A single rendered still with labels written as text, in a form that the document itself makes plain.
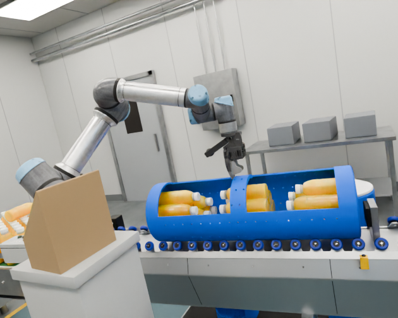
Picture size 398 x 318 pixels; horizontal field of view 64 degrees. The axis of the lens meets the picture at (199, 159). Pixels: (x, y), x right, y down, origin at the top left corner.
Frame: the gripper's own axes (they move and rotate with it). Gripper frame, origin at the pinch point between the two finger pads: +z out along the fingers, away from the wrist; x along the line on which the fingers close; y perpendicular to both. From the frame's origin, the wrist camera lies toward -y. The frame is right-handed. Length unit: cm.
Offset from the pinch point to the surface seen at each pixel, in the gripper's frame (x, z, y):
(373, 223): -5, 21, 53
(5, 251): -34, 18, -108
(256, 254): -11.4, 30.8, 8.2
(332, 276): -14, 38, 37
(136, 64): 348, -114, -237
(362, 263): -17, 31, 47
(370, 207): -5, 15, 53
